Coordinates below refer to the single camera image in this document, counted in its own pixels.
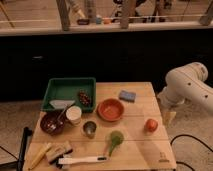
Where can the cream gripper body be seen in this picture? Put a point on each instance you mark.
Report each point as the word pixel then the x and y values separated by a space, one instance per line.
pixel 167 116

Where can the red apple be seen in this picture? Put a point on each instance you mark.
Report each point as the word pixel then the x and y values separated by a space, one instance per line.
pixel 151 125

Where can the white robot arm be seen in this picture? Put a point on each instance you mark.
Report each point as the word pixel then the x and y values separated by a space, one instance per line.
pixel 185 83

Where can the red bowl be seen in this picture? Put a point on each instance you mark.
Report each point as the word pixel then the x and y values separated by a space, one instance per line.
pixel 110 110

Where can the dark brown bowl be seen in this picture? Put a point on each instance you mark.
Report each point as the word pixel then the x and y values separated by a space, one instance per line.
pixel 52 123

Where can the blue sponge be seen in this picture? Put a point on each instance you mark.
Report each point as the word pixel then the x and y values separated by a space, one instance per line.
pixel 127 96

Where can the green plastic scoop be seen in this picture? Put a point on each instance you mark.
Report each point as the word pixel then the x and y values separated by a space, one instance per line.
pixel 115 138

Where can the small metal cup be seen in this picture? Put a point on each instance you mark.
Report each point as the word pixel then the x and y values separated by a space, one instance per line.
pixel 89 129

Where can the brown pine cone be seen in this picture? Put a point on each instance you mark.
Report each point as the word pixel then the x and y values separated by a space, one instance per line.
pixel 84 98

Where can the white paper cup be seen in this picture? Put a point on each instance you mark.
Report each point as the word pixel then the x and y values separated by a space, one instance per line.
pixel 73 114

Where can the green plastic tray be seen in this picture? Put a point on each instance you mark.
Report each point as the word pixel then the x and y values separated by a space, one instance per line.
pixel 68 89

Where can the metal spoon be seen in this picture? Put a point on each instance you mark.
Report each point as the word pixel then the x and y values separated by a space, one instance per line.
pixel 64 112

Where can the white cloth in tray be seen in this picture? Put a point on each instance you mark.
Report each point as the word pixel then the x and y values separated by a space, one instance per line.
pixel 61 104

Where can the wooden scrub brush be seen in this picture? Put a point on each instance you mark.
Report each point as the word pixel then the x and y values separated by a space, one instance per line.
pixel 59 150

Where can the white handled brush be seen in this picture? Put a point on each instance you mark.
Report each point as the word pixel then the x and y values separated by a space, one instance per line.
pixel 90 159

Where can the black table side handle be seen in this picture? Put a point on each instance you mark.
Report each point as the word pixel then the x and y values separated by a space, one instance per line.
pixel 26 134

